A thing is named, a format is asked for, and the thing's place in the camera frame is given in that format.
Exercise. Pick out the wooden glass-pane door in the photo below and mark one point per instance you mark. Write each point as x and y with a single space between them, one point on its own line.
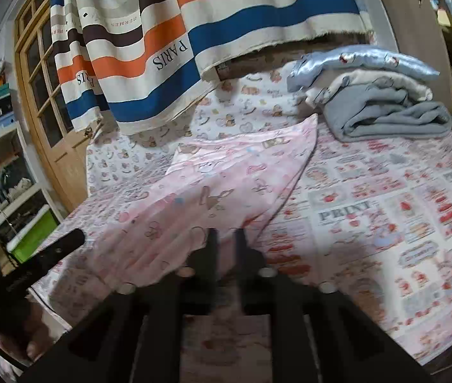
66 159

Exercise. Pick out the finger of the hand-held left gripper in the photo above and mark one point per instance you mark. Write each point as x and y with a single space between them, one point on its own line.
66 241

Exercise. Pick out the white shelf unit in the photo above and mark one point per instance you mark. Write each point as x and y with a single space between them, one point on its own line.
10 129

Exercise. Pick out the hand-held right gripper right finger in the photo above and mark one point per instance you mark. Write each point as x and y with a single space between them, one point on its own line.
241 255

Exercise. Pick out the grey folded blanket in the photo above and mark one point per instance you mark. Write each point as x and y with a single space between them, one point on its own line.
389 123

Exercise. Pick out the white bear-print sheet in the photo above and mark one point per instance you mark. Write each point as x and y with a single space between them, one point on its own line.
230 115

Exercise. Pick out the white folded blanket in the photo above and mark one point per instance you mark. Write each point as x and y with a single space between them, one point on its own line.
389 79

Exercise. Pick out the patchwork printed bed sheet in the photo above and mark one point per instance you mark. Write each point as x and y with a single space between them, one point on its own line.
369 227

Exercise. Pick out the pink printed pants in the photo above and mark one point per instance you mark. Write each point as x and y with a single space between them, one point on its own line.
210 175

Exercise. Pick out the green storage bin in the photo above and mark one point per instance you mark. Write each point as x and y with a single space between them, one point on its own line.
34 239

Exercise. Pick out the person's left hand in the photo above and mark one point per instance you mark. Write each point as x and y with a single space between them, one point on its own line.
30 349

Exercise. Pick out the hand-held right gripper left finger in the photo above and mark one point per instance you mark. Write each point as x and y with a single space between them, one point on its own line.
210 255

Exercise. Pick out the blue satin blanket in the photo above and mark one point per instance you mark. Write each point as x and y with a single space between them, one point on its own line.
369 58

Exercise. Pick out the striped curtain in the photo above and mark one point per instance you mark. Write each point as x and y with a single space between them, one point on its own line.
150 48

